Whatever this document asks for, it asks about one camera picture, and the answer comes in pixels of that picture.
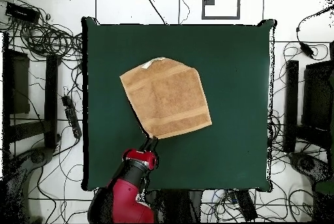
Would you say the tan terry towel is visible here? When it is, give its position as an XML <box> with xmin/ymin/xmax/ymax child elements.
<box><xmin>119</xmin><ymin>56</ymin><xmax>213</xmax><ymax>140</ymax></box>

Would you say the black box device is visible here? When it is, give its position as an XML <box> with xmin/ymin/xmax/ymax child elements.
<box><xmin>5</xmin><ymin>1</ymin><xmax>40</xmax><ymax>24</ymax></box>

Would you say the black stand frame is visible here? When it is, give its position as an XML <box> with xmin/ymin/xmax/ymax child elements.
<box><xmin>2</xmin><ymin>32</ymin><xmax>62</xmax><ymax>154</ymax></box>
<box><xmin>282</xmin><ymin>40</ymin><xmax>334</xmax><ymax>154</ymax></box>

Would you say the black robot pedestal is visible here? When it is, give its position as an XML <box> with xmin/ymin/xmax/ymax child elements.
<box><xmin>151</xmin><ymin>189</ymin><xmax>204</xmax><ymax>223</ymax></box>

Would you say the long black power strip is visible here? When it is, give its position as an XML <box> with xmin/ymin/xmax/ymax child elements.
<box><xmin>61</xmin><ymin>95</ymin><xmax>83</xmax><ymax>140</ymax></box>

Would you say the dark green table cloth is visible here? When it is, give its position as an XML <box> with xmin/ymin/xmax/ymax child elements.
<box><xmin>82</xmin><ymin>16</ymin><xmax>277</xmax><ymax>192</ymax></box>

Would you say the grey tripod base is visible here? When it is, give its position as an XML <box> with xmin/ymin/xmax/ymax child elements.
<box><xmin>288</xmin><ymin>151</ymin><xmax>334</xmax><ymax>196</ymax></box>
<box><xmin>0</xmin><ymin>147</ymin><xmax>55</xmax><ymax>223</ymax></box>

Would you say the black rectangular device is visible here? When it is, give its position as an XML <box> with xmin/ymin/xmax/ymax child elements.
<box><xmin>228</xmin><ymin>189</ymin><xmax>258</xmax><ymax>221</ymax></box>

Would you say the black inline cable adapter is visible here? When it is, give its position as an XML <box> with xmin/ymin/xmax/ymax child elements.
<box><xmin>299</xmin><ymin>41</ymin><xmax>315</xmax><ymax>59</ymax></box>

